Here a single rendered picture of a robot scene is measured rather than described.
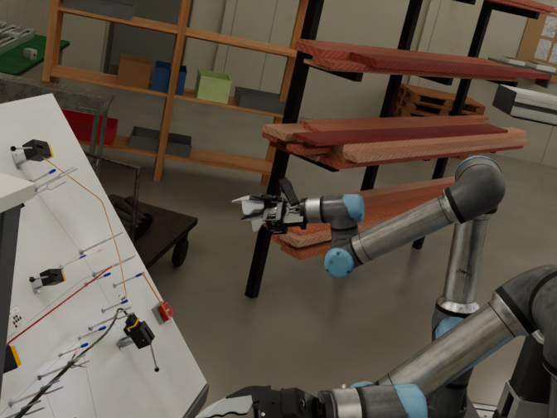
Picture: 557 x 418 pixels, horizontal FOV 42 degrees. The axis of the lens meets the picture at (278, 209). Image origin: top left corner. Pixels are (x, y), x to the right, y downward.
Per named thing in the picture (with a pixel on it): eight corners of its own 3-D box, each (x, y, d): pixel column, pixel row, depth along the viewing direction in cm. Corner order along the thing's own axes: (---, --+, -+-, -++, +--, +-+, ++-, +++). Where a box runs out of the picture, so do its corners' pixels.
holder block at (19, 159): (-9, 149, 186) (17, 134, 183) (21, 154, 196) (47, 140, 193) (-4, 166, 185) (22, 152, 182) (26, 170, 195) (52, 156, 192)
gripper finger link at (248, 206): (229, 209, 200) (263, 214, 200) (232, 191, 204) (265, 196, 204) (229, 216, 203) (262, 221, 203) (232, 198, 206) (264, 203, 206)
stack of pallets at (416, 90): (453, 148, 1172) (468, 96, 1145) (470, 162, 1095) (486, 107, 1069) (382, 133, 1154) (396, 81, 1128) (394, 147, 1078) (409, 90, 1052)
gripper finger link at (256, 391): (226, 420, 113) (281, 416, 114) (227, 418, 111) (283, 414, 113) (224, 390, 115) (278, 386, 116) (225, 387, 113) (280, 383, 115)
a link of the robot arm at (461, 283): (428, 357, 198) (460, 161, 182) (428, 332, 212) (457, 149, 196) (472, 365, 196) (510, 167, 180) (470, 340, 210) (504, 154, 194)
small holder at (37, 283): (12, 277, 174) (35, 266, 172) (38, 275, 182) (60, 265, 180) (17, 295, 173) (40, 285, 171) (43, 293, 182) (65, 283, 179)
